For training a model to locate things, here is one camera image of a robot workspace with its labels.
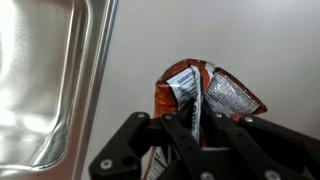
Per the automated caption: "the orange snack pack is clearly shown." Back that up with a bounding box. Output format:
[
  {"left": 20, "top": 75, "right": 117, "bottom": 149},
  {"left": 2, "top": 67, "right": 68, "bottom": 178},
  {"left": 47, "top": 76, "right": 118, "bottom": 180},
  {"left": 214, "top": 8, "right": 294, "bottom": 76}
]
[{"left": 143, "top": 58, "right": 268, "bottom": 180}]

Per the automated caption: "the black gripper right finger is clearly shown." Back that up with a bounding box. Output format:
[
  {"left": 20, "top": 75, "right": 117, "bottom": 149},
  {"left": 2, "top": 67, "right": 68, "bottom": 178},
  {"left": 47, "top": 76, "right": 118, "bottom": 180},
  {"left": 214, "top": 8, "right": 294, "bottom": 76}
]
[{"left": 199, "top": 99, "right": 320, "bottom": 180}]

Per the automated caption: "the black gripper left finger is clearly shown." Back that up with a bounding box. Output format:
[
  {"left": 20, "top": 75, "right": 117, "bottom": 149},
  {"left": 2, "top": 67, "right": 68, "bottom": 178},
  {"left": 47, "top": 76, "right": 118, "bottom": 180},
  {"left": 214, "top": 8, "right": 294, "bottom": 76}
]
[{"left": 88, "top": 97, "right": 218, "bottom": 180}]

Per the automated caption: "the stainless steel sink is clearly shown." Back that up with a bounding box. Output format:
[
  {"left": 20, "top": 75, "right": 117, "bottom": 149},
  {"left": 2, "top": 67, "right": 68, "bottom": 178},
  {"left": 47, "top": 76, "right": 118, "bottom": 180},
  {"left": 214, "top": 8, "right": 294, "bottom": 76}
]
[{"left": 0, "top": 0, "right": 120, "bottom": 180}]

